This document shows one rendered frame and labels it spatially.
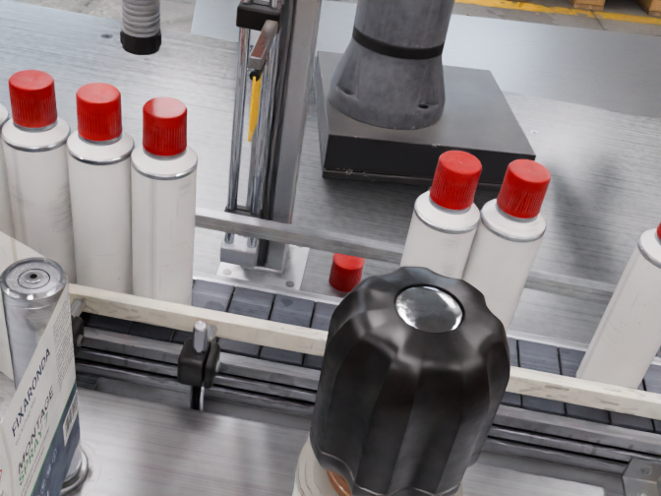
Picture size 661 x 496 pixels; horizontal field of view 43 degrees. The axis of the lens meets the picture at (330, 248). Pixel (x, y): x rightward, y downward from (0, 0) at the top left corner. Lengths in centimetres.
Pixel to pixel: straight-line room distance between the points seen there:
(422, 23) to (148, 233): 47
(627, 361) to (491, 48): 83
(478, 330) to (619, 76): 117
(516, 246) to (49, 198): 37
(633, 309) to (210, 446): 35
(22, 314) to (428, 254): 30
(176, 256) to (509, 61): 87
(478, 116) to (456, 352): 81
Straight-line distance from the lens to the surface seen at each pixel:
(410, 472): 37
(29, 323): 52
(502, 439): 77
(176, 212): 67
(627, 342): 73
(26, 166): 69
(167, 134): 64
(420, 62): 104
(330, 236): 73
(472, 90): 121
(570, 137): 126
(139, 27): 73
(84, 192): 69
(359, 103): 104
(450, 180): 62
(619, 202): 115
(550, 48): 153
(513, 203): 64
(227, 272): 88
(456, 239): 64
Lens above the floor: 141
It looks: 38 degrees down
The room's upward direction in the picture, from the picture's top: 10 degrees clockwise
